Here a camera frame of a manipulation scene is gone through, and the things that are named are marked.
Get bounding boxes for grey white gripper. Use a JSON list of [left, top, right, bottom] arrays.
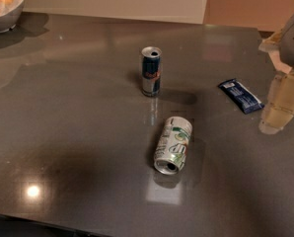
[[258, 31, 292, 74]]

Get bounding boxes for white green 7up can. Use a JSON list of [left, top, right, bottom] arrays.
[[154, 117, 192, 175]]

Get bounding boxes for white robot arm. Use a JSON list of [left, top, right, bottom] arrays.
[[258, 14, 294, 73]]

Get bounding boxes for blue silver Red Bull can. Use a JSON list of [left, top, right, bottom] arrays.
[[141, 46, 162, 97]]

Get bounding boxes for dark blue snack wrapper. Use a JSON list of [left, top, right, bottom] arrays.
[[218, 78, 264, 115]]

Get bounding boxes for white fruit bowl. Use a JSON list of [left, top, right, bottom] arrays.
[[0, 0, 25, 33]]

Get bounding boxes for orange fruit middle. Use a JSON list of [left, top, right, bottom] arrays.
[[0, 0, 14, 10]]

